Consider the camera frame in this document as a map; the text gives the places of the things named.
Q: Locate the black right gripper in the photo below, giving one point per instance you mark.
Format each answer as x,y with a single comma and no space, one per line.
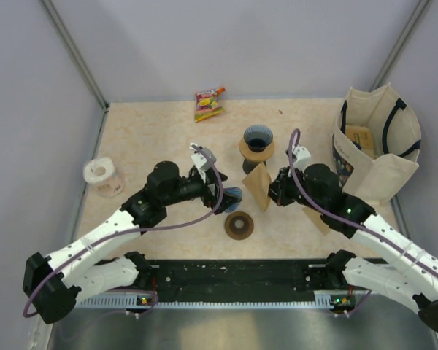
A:
279,188

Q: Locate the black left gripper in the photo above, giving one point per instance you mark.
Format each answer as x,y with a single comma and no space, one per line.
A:
209,178

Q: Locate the brown paper coffee filter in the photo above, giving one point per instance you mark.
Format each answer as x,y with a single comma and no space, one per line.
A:
257,183

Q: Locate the blue glass dripper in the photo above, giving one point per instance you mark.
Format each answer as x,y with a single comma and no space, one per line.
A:
258,137
231,199

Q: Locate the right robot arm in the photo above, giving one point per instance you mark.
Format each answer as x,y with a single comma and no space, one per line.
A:
412,278

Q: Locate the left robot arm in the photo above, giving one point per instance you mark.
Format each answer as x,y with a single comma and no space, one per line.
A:
54,284

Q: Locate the brown paper filter right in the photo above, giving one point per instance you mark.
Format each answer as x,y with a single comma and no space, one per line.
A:
314,217

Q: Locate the black tumbler with red lid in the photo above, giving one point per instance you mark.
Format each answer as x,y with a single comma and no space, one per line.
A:
250,163

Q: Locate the brown box in bag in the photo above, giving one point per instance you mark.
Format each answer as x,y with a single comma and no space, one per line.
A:
362,138

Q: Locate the colourful snack packet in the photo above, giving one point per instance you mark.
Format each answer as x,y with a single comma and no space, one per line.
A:
207,104

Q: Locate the cream canvas tote bag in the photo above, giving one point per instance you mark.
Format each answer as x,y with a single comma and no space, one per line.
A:
397,139

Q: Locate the white toilet paper roll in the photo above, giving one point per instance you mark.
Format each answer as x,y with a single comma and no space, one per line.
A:
103,176

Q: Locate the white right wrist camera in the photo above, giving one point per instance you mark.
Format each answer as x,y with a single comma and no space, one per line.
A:
299,157

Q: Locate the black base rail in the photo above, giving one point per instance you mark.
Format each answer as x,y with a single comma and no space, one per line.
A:
238,281

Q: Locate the grey slotted cable duct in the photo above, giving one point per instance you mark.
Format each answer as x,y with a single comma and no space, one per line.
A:
118,300

